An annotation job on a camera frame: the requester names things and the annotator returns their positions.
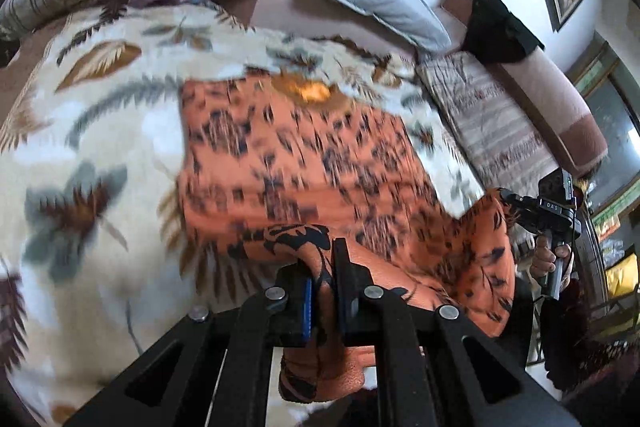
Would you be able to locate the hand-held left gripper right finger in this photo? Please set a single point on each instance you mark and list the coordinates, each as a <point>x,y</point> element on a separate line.
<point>345,287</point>

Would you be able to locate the leaf print blanket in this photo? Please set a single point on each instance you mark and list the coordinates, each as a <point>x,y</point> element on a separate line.
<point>100,132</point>

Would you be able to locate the person's right hand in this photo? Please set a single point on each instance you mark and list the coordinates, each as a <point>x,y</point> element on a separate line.
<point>542,264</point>

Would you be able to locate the pink sofa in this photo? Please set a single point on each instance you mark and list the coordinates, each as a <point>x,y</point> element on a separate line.
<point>550,97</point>

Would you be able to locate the striped floral cushion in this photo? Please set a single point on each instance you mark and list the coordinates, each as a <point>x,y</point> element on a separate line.
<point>480,117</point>

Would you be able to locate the person's right forearm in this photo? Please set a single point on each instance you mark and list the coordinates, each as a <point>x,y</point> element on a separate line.
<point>585,307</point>

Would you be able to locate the orange floral blouse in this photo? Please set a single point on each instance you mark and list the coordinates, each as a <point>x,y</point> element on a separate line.
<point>300,157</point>

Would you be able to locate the black cloth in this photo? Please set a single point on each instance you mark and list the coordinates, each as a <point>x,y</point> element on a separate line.
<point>495,32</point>

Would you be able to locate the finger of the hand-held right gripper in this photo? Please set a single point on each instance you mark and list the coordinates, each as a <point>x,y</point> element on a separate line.
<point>510,198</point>

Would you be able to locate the wooden framed window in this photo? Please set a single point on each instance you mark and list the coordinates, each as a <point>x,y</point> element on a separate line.
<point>615,132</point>

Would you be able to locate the yellow cushion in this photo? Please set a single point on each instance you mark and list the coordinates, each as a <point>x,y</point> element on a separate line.
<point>625,274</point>

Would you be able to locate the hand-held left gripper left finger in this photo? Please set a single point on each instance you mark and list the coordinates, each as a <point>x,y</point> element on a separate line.
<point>306,307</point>

